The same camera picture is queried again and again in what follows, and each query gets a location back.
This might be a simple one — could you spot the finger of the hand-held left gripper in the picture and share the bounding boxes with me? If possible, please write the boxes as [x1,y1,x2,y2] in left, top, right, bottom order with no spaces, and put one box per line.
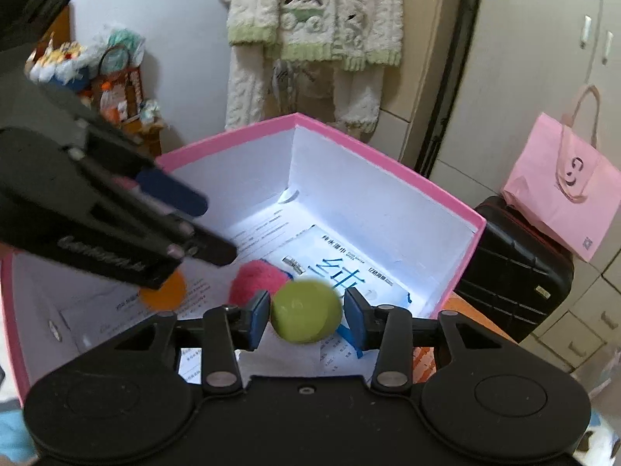
[92,193,238,273]
[70,123,210,217]

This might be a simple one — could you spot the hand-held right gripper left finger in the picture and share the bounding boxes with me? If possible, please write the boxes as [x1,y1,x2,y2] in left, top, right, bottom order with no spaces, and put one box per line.
[114,290,271,396]

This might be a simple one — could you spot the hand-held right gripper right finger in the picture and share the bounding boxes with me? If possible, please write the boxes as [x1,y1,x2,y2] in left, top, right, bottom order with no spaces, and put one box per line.
[343,287,503,395]

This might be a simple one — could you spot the pink fluffy ball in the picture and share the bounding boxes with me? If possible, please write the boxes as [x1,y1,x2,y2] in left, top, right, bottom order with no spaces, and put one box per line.
[229,260,292,308]

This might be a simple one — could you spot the green ball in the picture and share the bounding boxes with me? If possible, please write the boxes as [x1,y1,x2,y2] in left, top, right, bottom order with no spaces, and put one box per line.
[270,278,343,345]

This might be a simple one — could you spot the orange ball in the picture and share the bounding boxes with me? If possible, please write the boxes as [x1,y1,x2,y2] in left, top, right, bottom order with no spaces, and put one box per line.
[140,269,187,312]

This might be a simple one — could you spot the pink cardboard box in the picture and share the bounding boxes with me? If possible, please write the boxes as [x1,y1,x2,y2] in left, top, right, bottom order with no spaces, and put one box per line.
[0,113,487,409]

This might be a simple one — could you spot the wooden nightstand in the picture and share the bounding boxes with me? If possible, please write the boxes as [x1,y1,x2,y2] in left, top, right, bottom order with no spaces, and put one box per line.
[121,116,168,158]

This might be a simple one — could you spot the patchwork tablecloth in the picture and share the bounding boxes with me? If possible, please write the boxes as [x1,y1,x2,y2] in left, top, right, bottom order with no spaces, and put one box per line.
[0,291,621,462]

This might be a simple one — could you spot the orange drink bottle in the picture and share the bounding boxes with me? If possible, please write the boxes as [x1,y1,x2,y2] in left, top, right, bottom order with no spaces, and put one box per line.
[99,80,128,122]

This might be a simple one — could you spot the printed paper sheet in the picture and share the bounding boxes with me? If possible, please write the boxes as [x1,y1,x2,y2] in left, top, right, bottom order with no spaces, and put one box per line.
[63,206,379,384]

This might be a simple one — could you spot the woven basket bag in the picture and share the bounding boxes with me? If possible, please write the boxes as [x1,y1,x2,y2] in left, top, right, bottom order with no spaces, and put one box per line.
[94,46,146,124]

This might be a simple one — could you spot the flower bouquet box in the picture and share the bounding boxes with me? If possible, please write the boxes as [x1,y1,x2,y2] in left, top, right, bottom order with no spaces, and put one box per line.
[26,41,95,95]

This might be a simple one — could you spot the green white diaper pack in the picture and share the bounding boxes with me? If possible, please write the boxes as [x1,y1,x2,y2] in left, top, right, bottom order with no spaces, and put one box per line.
[97,24,146,66]

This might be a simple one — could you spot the black suitcase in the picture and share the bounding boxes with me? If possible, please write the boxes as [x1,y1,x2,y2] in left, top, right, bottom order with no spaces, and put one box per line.
[453,196,574,345]

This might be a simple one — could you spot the wooden headboard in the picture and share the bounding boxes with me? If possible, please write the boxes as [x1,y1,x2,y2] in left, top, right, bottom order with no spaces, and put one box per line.
[34,2,78,66]

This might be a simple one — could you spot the cream fleece pajama pants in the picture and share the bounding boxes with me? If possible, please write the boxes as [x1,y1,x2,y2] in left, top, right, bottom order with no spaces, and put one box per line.
[224,43,386,137]

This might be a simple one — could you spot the cream fleece pajama jacket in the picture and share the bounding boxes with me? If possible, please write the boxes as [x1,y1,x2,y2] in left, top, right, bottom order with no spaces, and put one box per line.
[218,0,406,71]

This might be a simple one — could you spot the pink tote bag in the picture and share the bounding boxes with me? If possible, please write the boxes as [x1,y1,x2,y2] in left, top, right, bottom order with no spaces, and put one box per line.
[501,85,621,263]

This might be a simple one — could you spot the beige wardrobe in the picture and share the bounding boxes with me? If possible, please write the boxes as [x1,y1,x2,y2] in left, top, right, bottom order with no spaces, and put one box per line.
[427,0,621,379]

